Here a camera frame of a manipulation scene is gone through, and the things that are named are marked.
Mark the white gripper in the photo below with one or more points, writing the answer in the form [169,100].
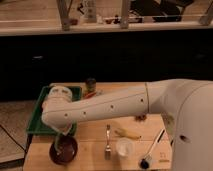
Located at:
[62,128]

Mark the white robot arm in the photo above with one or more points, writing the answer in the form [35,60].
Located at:
[188,101]

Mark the dark purple bowl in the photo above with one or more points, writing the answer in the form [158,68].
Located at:
[68,149]

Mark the red pepper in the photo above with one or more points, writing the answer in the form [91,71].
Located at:
[93,94]

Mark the green tray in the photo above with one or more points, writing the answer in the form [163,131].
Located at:
[36,126]

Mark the silver fork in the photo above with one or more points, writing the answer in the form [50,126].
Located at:
[107,148]

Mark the spice jar with dark lid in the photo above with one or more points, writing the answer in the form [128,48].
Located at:
[90,85]

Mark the small brown food piece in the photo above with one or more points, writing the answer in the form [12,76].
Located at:
[140,118]

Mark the black dish brush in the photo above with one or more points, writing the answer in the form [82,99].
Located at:
[146,160]

